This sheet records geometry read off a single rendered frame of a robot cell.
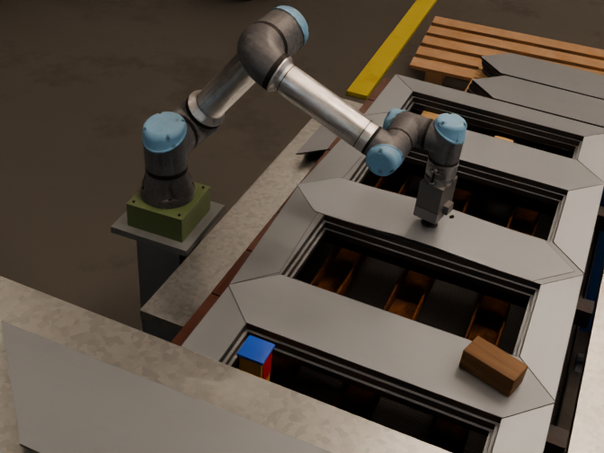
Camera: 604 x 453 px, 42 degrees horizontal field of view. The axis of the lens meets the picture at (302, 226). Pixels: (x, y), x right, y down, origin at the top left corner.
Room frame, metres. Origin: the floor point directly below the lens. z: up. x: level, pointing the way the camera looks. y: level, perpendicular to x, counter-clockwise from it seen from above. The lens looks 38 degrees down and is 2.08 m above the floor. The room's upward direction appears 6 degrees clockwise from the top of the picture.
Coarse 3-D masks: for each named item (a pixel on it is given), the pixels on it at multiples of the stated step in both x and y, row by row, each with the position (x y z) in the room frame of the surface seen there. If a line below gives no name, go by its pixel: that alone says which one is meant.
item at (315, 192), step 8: (312, 184) 1.76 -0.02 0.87; (320, 184) 1.77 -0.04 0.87; (328, 184) 1.77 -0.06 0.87; (304, 192) 1.72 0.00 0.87; (312, 192) 1.72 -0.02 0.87; (320, 192) 1.73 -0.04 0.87; (328, 192) 1.73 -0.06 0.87; (312, 200) 1.69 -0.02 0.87; (320, 200) 1.69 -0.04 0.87; (312, 208) 1.66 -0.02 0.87
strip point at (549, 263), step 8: (544, 240) 1.61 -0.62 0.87; (544, 248) 1.58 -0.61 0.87; (552, 248) 1.58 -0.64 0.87; (544, 256) 1.55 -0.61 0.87; (552, 256) 1.55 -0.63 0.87; (560, 256) 1.55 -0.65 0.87; (536, 264) 1.51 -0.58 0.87; (544, 264) 1.52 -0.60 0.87; (552, 264) 1.52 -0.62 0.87; (560, 264) 1.52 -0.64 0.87; (568, 264) 1.52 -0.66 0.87; (536, 272) 1.48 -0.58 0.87; (544, 272) 1.48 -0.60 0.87; (552, 272) 1.49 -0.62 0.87; (560, 272) 1.49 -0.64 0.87; (568, 272) 1.49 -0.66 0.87
